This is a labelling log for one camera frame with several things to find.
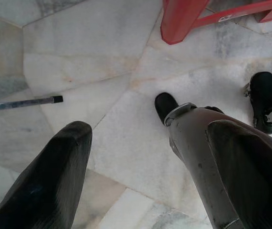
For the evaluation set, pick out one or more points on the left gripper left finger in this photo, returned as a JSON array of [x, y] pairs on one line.
[[43, 186]]

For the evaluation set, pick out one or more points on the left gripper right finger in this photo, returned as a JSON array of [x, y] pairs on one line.
[[257, 179]]

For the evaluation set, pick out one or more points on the grey left robot leg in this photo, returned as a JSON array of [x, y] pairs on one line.
[[190, 148]]

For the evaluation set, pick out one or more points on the steel clothes rack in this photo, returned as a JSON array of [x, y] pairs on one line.
[[19, 103]]

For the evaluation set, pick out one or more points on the red plastic stool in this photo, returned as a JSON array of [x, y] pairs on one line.
[[181, 21]]

